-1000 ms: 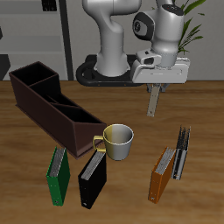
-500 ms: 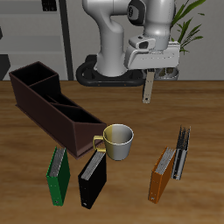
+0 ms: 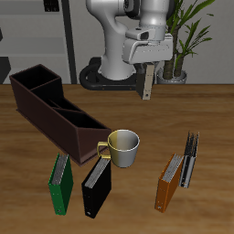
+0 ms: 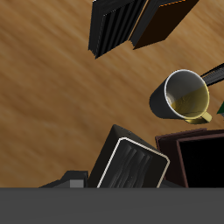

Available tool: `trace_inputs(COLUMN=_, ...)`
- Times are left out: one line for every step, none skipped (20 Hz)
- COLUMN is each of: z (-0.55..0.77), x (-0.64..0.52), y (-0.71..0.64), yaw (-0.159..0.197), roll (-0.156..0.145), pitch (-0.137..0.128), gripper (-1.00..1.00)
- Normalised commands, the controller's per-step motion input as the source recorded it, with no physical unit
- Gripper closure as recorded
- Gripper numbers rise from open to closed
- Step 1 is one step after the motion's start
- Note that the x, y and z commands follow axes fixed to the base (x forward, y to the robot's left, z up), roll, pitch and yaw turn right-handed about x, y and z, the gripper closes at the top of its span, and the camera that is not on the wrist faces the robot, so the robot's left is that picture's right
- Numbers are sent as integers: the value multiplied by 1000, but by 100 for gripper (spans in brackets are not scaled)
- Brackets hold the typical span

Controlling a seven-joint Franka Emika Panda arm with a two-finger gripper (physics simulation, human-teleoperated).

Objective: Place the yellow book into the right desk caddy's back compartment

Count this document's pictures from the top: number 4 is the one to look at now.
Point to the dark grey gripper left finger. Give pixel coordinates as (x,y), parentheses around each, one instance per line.
(74,178)

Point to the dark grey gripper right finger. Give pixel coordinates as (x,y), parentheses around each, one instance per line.
(167,184)

